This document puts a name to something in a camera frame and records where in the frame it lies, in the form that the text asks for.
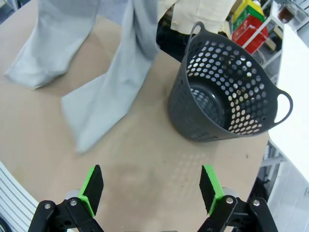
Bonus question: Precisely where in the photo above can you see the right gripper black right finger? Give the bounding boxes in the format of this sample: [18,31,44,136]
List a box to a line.
[197,165,278,232]

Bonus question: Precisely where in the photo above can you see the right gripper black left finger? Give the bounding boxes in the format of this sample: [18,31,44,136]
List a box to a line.
[28,164,107,232]

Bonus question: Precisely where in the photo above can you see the grey training pants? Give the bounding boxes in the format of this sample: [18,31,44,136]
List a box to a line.
[4,0,161,155]

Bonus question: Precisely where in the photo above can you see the white ribbed panel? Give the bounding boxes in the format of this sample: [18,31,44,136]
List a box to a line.
[0,160,39,232]

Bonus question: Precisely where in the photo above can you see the dark grey perforated basket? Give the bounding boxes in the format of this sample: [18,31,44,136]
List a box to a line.
[168,21,294,143]

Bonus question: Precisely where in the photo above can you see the white side table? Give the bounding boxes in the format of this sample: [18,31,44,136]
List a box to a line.
[264,23,309,232]

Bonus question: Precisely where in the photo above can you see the red box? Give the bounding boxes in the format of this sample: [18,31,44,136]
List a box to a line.
[231,15,270,55]

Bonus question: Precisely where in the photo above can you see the person in cream jacket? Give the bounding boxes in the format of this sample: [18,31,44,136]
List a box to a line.
[155,0,236,64]

